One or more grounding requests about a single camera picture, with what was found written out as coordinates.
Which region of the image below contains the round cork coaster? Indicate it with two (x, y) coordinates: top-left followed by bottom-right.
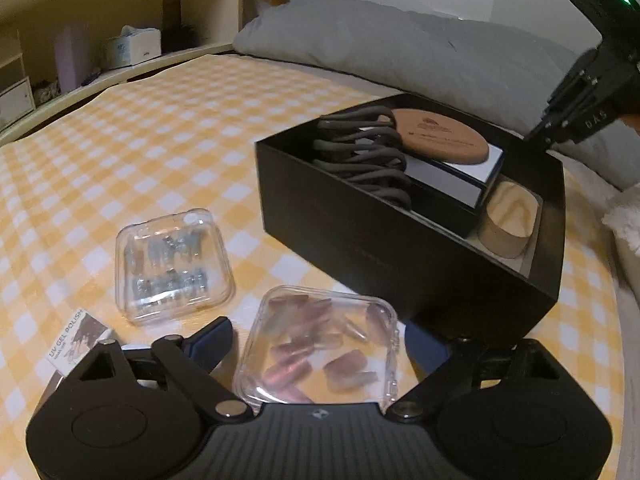
(393, 108), (489, 165)

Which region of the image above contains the cream wooden shelf unit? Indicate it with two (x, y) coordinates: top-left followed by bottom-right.
(1, 0), (243, 144)

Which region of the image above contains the black cardboard box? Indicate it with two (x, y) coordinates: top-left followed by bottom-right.
(256, 93), (565, 347)

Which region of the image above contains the dark brown hair claw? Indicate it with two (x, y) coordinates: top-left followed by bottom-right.
(314, 105), (411, 210)

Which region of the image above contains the white tissue box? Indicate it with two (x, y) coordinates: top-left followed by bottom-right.
(100, 25), (162, 70)

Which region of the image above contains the grey pillow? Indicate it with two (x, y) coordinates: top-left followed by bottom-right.
(232, 0), (640, 191)

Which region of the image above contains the black white box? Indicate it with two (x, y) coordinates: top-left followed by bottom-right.
(405, 144), (504, 237)

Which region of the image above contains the UV gel polish box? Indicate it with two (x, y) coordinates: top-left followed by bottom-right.
(46, 309), (118, 377)

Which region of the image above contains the white small drawer box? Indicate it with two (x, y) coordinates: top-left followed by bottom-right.
(0, 77), (36, 129)

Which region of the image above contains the clear case with press-on nails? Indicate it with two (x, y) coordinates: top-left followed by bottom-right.
(232, 286), (399, 410)

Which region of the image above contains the clear case with metal charms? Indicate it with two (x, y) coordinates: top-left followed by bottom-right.
(115, 208), (235, 325)

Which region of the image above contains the lilac bottle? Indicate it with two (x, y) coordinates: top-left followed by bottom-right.
(54, 24), (92, 93)

